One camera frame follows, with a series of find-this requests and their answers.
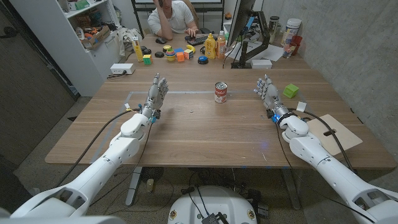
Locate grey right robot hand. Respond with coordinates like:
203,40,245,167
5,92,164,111
253,73,289,118

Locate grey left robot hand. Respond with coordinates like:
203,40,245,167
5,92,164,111
141,73,170,116

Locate light wooden drawer box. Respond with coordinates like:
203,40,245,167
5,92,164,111
306,114,364,157

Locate green block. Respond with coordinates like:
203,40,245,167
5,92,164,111
282,83,300,100

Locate red and white soup can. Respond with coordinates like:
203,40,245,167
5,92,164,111
214,82,228,104

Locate small white box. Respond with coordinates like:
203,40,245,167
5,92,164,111
251,58,273,70

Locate white paper sheets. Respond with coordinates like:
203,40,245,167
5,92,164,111
224,40,284,62

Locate white power strip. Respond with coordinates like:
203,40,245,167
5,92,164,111
109,63,136,75

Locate tall yellow carton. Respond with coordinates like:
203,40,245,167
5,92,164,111
132,36,144,63

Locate red cup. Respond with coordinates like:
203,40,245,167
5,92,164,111
290,35,303,56

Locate white cloth bag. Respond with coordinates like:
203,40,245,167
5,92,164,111
116,27,143,57

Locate white labelled canister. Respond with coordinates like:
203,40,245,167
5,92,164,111
280,17,303,47

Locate dark glass jar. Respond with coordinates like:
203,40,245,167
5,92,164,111
269,16,280,44

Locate black keyboard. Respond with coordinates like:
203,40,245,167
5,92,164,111
185,34,210,47

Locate orange sauce bottle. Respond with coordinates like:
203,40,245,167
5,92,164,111
216,30,227,60

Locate yellow mustard bottle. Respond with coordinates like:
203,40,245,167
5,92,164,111
204,32,217,60

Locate person in white shirt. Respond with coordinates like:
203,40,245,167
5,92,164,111
147,0,200,41

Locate black computer monitor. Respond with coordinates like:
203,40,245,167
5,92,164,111
226,0,256,48

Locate cardboard box with items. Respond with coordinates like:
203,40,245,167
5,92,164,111
80,25,111,50

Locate white shelf cabinet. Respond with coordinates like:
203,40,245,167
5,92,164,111
8,0,124,98

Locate white robot torso base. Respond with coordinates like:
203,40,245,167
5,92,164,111
167,185,258,224

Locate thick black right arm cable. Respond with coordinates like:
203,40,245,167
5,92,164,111
287,107,358,174

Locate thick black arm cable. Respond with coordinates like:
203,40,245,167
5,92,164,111
55,108,141,188
287,107,358,174

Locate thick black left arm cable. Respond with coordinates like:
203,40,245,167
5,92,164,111
55,108,141,188

